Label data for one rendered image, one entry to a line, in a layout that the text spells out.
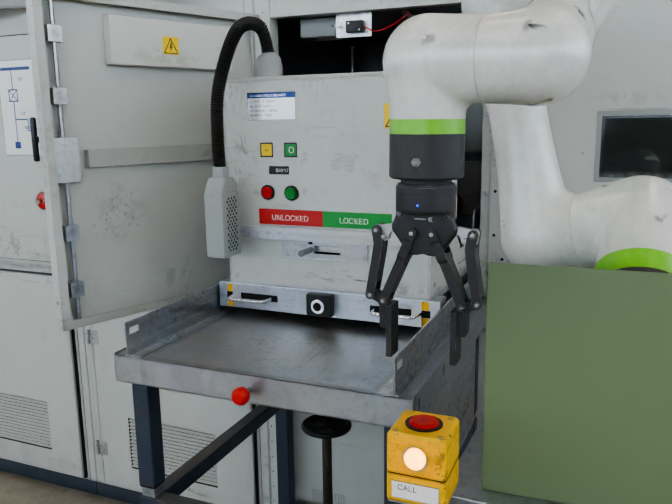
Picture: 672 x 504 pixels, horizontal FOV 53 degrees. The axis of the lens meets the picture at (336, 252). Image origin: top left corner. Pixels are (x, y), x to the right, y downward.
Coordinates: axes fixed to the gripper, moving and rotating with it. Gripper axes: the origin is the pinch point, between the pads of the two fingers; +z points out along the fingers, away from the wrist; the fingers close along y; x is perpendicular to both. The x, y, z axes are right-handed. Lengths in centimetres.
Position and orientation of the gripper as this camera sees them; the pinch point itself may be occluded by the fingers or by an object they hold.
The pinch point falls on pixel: (423, 337)
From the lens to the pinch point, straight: 89.2
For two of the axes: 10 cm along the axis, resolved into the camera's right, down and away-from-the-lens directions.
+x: -3.9, 1.8, -9.0
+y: -9.2, -0.7, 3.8
